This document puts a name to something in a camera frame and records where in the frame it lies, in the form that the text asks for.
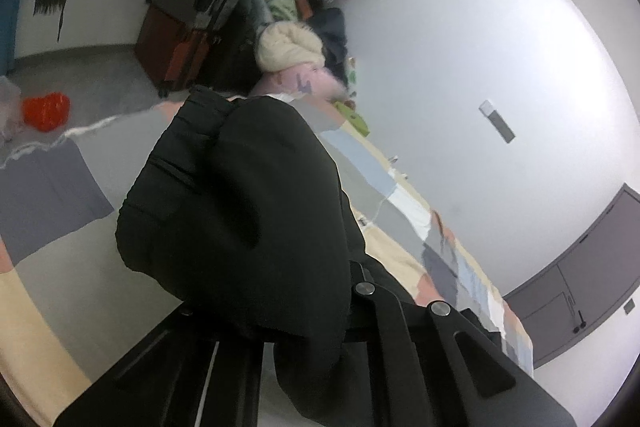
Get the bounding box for black jacket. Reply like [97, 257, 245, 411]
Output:
[115, 85, 503, 427]

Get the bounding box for dark navy cloth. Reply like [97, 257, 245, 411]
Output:
[306, 7, 350, 84]

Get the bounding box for grey door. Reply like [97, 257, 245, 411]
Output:
[502, 183, 640, 370]

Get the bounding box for orange plastic bag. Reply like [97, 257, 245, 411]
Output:
[21, 92, 71, 133]

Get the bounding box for cream knit cloth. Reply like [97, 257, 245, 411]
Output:
[254, 21, 326, 73]

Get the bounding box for pink printed cloth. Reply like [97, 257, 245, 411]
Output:
[247, 61, 347, 102]

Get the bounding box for wall switch panel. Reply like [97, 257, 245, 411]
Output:
[478, 100, 517, 144]

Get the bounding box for patchwork blanket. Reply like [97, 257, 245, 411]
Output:
[0, 94, 536, 427]

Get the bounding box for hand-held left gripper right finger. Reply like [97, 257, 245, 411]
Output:
[348, 261, 577, 427]

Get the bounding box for clear plastic bag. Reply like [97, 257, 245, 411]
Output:
[0, 76, 24, 144]

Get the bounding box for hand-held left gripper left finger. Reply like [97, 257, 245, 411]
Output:
[52, 302, 263, 427]

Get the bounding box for red-brown suitcase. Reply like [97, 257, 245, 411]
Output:
[133, 2, 217, 98]

